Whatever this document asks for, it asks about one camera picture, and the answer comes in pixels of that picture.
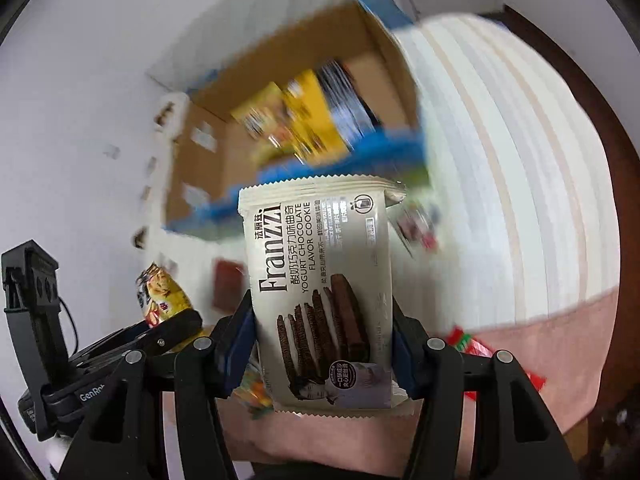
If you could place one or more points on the multicoloured candy packet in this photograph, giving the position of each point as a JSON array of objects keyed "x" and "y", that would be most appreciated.
[{"x": 255, "y": 395}]

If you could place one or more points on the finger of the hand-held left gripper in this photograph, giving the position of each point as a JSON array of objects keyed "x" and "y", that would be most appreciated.
[{"x": 172, "y": 330}]

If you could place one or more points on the white printed bedsheet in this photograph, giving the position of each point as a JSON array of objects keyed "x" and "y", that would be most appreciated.
[{"x": 75, "y": 185}]

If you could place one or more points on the pile of colourful snack packets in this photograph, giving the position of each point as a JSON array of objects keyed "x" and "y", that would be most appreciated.
[{"x": 295, "y": 120}]

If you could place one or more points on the pink blanket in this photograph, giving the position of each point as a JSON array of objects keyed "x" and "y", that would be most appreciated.
[{"x": 550, "y": 345}]

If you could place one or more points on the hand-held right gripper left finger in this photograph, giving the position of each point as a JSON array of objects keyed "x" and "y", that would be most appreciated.
[{"x": 241, "y": 342}]

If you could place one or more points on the cardboard box with blue rim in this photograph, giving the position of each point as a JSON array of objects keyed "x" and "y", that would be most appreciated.
[{"x": 310, "y": 35}]

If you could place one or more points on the white striped blanket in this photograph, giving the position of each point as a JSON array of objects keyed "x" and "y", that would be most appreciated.
[{"x": 500, "y": 160}]

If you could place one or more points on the plain red snack packet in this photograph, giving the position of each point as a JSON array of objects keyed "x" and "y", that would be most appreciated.
[{"x": 536, "y": 379}]

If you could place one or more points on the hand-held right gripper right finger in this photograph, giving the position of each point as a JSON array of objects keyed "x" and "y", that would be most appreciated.
[{"x": 404, "y": 355}]

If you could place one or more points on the dark red snack packet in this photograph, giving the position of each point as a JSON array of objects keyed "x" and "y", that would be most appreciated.
[{"x": 227, "y": 282}]

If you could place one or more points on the yellow snack packet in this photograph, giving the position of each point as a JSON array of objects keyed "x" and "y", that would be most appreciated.
[{"x": 162, "y": 295}]

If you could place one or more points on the red and green snack packet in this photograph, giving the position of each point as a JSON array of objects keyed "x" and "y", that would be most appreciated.
[{"x": 467, "y": 342}]

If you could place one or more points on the cream chocolate cookie packet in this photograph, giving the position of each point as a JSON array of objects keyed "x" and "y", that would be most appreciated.
[{"x": 320, "y": 270}]

